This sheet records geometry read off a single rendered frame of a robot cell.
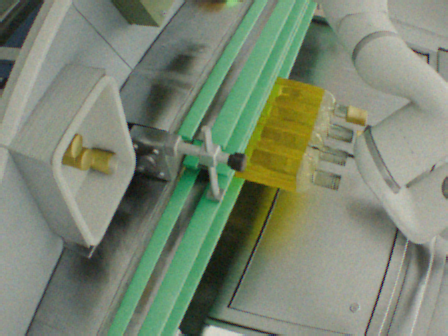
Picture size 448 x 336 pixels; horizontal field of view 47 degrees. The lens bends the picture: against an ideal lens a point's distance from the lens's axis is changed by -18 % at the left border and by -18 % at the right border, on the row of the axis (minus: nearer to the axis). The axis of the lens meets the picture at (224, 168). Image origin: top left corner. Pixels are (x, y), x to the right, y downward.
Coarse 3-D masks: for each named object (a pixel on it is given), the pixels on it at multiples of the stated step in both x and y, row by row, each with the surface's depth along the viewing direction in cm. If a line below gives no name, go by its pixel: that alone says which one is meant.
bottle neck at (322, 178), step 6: (318, 174) 104; (324, 174) 104; (330, 174) 104; (336, 174) 104; (318, 180) 104; (324, 180) 104; (330, 180) 103; (336, 180) 103; (324, 186) 104; (330, 186) 104; (336, 186) 103
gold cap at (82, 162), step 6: (84, 150) 82; (90, 150) 84; (66, 156) 83; (78, 156) 82; (84, 156) 82; (90, 156) 84; (66, 162) 83; (72, 162) 82; (78, 162) 82; (84, 162) 83; (90, 162) 85; (78, 168) 83; (84, 168) 83
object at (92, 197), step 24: (96, 96) 76; (96, 120) 87; (120, 120) 85; (96, 144) 92; (120, 144) 90; (72, 168) 88; (120, 168) 94; (72, 192) 90; (96, 192) 91; (120, 192) 92; (96, 216) 89; (96, 240) 86
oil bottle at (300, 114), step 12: (264, 108) 112; (276, 108) 112; (288, 108) 112; (300, 108) 112; (312, 108) 112; (288, 120) 110; (300, 120) 110; (312, 120) 110; (324, 120) 110; (324, 132) 110
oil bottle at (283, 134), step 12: (264, 120) 111; (276, 120) 110; (264, 132) 109; (276, 132) 109; (288, 132) 108; (300, 132) 108; (312, 132) 108; (276, 144) 108; (288, 144) 107; (300, 144) 107; (312, 144) 107; (312, 156) 106
